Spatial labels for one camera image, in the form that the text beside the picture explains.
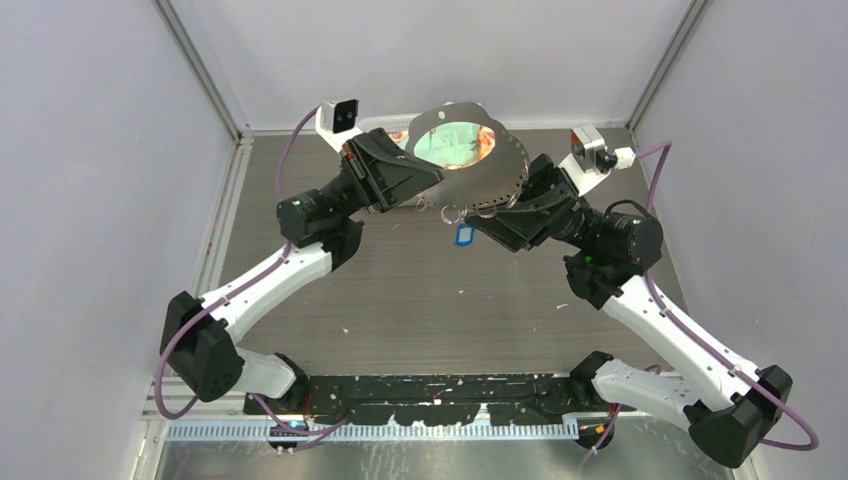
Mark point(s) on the perforated metal key plate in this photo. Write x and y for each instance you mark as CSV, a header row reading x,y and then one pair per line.
x,y
490,181

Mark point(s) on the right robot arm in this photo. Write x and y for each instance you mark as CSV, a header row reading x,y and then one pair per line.
x,y
725,403

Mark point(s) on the green patterned cloth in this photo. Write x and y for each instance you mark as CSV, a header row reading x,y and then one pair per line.
x,y
452,145

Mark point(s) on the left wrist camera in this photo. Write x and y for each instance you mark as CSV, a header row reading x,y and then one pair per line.
x,y
336,121

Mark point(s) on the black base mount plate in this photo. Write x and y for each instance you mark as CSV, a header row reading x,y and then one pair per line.
x,y
439,400

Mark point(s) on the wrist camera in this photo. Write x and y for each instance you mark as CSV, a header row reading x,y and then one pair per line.
x,y
591,160
336,121

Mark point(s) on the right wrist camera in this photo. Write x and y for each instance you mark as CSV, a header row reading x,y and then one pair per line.
x,y
591,160

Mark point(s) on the blue plastic key tag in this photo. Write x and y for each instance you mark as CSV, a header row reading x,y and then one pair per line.
x,y
464,236

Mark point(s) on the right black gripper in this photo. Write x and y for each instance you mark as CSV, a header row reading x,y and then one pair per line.
x,y
542,207

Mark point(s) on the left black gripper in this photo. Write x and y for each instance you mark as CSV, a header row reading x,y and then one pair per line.
x,y
381,173

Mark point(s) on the white perforated plastic basket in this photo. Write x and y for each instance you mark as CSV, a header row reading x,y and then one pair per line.
x,y
396,126

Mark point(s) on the orange patterned cloth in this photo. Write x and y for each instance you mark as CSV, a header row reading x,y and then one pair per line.
x,y
486,140

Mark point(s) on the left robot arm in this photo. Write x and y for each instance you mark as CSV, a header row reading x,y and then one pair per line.
x,y
202,334

